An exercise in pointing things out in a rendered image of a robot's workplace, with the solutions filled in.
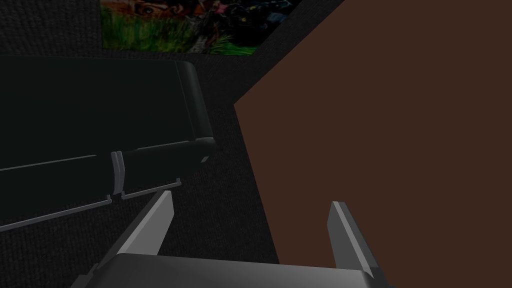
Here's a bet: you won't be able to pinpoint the brown cupboard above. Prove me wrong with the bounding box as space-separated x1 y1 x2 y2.
233 0 512 288

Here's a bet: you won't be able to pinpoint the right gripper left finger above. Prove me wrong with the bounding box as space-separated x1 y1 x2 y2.
97 190 175 269

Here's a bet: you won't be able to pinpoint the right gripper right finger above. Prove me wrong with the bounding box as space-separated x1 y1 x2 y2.
326 201 380 280

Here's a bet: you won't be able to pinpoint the dark sofa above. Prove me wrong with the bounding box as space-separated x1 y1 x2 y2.
0 55 217 233

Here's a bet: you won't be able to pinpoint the colourful wall picture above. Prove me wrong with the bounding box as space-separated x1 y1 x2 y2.
99 0 304 57

